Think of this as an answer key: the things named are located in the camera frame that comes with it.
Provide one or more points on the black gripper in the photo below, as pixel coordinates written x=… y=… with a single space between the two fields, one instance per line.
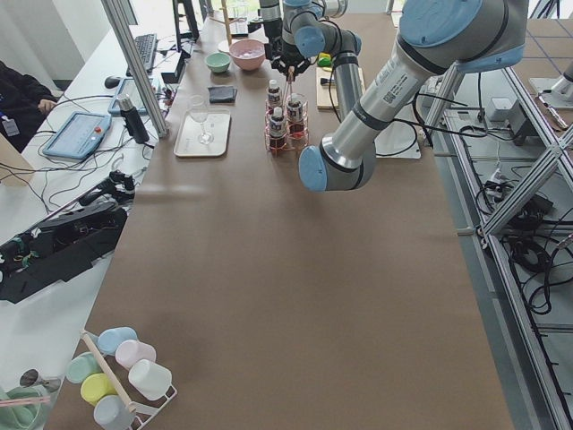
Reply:
x=288 y=55

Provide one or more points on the tea bottle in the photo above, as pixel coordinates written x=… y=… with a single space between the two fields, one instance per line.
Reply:
x=274 y=96
x=295 y=113
x=277 y=129

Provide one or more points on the copper wire bottle basket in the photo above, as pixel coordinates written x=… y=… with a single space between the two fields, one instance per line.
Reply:
x=286 y=117

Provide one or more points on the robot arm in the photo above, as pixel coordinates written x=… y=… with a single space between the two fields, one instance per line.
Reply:
x=475 y=36
x=298 y=31

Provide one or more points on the bamboo cutting board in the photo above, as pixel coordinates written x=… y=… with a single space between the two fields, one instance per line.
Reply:
x=326 y=93

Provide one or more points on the pink bowl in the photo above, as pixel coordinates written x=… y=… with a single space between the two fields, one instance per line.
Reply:
x=247 y=54

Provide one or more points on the green bowl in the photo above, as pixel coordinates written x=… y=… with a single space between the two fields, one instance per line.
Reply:
x=218 y=62

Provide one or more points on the grey folded cloth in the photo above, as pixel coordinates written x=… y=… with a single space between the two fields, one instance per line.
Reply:
x=222 y=94

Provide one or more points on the clear wine glass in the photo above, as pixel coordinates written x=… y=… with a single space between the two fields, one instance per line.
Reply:
x=199 y=112

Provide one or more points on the cream serving tray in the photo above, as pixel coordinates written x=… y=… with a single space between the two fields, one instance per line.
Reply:
x=187 y=144

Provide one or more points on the black keyboard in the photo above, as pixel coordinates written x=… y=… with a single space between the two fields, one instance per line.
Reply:
x=146 y=45

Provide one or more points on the blue teach pendant far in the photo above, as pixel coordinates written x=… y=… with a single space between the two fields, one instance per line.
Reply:
x=126 y=86

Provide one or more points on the blue teach pendant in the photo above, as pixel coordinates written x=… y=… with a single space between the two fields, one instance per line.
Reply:
x=78 y=137
x=126 y=86

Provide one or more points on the black thermos bottle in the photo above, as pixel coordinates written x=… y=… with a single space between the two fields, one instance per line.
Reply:
x=132 y=119

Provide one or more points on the black computer mouse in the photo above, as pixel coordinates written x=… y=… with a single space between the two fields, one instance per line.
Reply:
x=111 y=82

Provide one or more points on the blue teach pendant near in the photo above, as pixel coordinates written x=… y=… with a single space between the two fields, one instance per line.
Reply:
x=78 y=137

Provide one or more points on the grey power box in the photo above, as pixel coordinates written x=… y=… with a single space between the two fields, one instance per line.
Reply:
x=512 y=115

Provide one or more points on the seated person in black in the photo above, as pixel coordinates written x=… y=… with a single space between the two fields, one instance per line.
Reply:
x=25 y=103

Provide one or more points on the pink cup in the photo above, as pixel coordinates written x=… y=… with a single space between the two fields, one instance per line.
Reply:
x=129 y=352

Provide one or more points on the blue cup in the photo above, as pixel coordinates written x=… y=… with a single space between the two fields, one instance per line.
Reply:
x=110 y=339

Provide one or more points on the white cup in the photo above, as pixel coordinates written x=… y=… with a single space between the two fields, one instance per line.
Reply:
x=150 y=379

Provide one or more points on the green cup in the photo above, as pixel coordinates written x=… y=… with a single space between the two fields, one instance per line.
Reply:
x=81 y=367

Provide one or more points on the yellow cup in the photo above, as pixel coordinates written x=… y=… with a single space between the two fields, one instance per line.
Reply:
x=95 y=387

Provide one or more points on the white cup rack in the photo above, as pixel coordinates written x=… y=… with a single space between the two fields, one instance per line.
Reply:
x=145 y=410

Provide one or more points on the grey cup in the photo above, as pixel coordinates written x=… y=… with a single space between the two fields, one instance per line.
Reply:
x=111 y=414

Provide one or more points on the steel jigger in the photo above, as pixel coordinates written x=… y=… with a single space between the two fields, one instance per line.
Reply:
x=32 y=378

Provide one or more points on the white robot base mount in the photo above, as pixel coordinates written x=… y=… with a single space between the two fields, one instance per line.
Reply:
x=399 y=141

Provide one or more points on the aluminium frame post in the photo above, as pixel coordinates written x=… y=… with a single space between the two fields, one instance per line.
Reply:
x=118 y=21

